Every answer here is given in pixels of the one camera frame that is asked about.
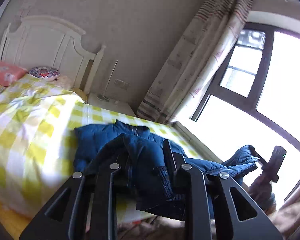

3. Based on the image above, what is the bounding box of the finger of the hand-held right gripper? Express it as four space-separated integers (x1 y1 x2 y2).
257 155 272 167

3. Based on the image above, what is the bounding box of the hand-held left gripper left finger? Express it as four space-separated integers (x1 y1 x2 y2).
19 154 130 240

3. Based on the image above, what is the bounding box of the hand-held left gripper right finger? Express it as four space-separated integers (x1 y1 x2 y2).
163 139 283 240

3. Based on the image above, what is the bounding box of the blue quilted jacket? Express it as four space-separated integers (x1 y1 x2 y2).
74 120 263 222

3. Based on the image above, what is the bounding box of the person's right hand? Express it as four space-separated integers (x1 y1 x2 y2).
249 171 274 205

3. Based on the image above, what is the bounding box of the beige window sill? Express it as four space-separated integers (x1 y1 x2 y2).
175 121 226 163

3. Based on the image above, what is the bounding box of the brown cloth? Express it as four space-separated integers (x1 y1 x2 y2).
270 197 300 240

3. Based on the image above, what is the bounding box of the beige quilted cloth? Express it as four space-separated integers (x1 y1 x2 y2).
116 214 188 240

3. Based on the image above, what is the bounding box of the white nightstand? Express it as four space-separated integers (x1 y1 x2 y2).
87 92 137 117

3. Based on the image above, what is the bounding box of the dark framed window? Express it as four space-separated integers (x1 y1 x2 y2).
190 22 300 202

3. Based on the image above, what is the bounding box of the slim standing lamp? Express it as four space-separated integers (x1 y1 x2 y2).
97 59 119 101

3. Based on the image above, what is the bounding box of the yellow checkered blanket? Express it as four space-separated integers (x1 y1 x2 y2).
0 74 208 218

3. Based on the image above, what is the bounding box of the printed curtain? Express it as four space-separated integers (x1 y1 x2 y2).
136 0 255 125

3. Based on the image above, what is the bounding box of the beige pillow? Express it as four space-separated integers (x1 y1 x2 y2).
56 75 74 90

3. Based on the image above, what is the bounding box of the yellow bed sheet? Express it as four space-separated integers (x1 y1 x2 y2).
0 82 88 239

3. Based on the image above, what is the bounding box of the patterned pillow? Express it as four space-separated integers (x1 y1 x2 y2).
29 66 61 81

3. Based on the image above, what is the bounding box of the white bed headboard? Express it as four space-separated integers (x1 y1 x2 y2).
0 15 107 96

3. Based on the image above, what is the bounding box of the pink pillow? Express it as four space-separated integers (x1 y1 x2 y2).
0 60 28 87

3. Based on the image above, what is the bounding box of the wall socket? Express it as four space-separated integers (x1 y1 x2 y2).
114 79 130 90

